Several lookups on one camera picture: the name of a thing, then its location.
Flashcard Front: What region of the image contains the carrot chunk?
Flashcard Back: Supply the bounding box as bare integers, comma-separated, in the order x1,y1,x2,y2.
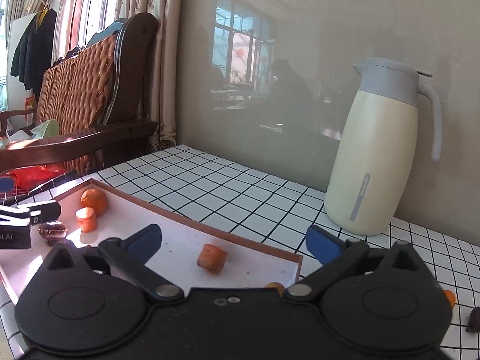
197,244,228,275
76,207,98,233

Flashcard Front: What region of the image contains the red plastic bag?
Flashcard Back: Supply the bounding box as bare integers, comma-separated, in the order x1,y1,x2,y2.
6,164,68,190

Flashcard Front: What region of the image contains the dark walnut in tray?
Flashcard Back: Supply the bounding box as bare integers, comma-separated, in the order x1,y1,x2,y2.
38,220,68,246

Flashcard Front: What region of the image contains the near orange on table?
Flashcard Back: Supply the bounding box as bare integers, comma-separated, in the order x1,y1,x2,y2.
264,282,286,297

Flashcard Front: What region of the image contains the orange on table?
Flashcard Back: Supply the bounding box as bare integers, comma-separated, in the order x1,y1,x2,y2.
443,289,456,308
264,282,286,297

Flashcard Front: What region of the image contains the orange in tray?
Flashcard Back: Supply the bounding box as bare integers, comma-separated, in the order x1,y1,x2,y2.
80,189,107,217

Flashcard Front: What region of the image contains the brown rimmed white tray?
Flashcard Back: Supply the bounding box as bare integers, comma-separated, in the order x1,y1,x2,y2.
0,178,305,306

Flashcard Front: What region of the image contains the cream grey thermos jug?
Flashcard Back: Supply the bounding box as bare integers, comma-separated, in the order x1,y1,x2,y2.
325,57,443,236

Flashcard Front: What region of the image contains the dark wooden chair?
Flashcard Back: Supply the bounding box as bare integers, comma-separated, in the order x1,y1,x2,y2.
1,12,159,176

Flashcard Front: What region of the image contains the woven orange chair cushion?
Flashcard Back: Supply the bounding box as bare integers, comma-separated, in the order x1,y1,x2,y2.
35,33,119,175

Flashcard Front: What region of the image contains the far orange on table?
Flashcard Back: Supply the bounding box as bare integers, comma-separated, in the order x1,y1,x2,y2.
443,289,456,308

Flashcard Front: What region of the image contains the dark hanging coat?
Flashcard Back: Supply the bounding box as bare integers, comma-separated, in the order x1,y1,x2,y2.
10,8,57,100

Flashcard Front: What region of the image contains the dark dried fruit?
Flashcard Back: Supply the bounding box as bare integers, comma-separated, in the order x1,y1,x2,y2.
465,306,480,333

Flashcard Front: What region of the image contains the beige floral curtain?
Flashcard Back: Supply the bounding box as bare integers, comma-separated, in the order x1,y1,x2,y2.
98,0,181,144

